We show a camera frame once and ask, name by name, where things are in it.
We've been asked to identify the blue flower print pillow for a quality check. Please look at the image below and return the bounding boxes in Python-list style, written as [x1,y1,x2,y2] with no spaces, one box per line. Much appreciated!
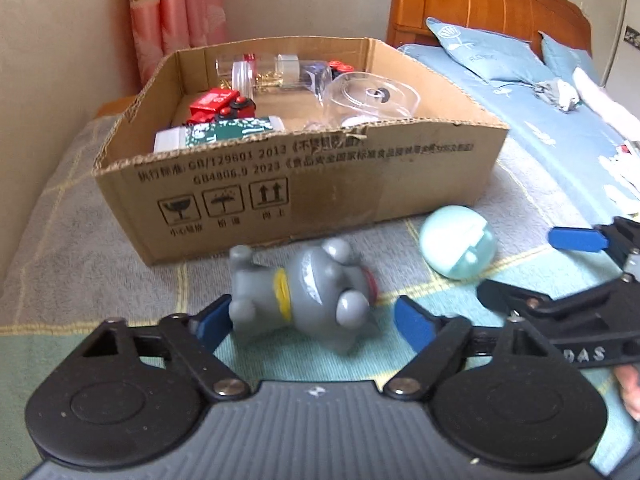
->
[538,31,592,82]
[425,16,549,84]

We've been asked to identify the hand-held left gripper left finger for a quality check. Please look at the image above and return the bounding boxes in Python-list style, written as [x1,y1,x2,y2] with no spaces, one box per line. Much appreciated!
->
[75,294,251,402]

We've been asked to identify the wooden bed headboard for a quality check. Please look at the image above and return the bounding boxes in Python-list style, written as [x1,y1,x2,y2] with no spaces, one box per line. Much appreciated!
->
[385,0,594,69]

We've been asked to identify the red toy truck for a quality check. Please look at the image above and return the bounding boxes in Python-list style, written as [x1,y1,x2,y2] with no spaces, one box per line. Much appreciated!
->
[188,88,257,124]

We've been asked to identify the mint green oval case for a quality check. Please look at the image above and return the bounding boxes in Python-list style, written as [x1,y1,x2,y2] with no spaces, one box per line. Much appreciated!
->
[418,204,499,281]

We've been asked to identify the blue printed bed sheet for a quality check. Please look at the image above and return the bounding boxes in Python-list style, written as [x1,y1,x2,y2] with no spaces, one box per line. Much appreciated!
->
[397,42,640,222]

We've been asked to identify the person's right hand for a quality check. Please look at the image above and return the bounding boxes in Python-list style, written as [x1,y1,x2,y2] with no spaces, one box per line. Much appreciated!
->
[613,363,640,422]

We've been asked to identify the white box green label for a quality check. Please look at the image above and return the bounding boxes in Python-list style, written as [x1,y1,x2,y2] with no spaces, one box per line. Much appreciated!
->
[152,115,287,154]

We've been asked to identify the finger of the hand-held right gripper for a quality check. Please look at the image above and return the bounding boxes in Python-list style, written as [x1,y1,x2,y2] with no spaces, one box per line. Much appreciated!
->
[548,216,640,282]
[476,274,640,322]

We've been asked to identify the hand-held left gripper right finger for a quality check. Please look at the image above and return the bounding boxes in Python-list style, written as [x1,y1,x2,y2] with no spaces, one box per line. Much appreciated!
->
[382,296,581,402]

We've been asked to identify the black toy train red wheels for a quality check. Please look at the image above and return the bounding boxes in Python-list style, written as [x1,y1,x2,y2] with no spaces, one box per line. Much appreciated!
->
[299,59,354,96]

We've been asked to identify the clear round plastic lid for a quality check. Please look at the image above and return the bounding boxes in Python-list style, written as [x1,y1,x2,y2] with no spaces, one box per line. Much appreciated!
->
[319,72,422,129]

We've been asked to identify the grey and white clothes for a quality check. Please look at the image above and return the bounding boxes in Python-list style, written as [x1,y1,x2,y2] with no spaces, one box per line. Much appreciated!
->
[531,66,640,127]

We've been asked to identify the white pipe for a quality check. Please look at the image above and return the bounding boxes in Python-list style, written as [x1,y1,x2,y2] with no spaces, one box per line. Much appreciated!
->
[602,0,632,83]

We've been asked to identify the grey hippo toy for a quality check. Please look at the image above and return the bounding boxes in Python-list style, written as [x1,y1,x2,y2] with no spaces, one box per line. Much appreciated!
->
[228,238,382,357]

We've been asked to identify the pink patterned curtain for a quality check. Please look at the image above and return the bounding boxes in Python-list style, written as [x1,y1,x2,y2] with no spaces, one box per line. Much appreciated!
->
[126,0,232,97]

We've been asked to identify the cardboard box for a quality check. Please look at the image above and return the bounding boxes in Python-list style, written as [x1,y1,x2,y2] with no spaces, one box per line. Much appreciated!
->
[92,36,510,267]

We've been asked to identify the clear plastic jar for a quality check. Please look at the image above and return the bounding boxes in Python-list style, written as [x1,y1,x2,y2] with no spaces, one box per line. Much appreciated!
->
[215,53,302,90]

